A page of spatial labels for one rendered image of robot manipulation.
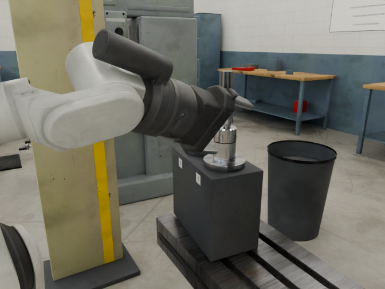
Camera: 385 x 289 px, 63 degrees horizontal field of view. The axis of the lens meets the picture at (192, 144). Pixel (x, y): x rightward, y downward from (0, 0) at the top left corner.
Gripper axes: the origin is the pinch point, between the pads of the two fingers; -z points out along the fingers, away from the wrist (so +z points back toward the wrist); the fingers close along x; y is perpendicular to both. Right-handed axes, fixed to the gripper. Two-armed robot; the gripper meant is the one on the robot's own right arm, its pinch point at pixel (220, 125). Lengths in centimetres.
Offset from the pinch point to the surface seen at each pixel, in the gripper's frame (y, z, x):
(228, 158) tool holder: 0.2, -9.1, -6.9
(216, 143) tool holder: 3.2, -6.9, -5.9
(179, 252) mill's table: -4.6, -11.1, -31.9
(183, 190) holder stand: 5.4, -11.1, -21.9
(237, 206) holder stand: -7.3, -11.4, -12.8
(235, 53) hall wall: 473, -499, -55
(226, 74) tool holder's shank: 9.0, -3.3, 6.2
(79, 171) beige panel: 90, -41, -97
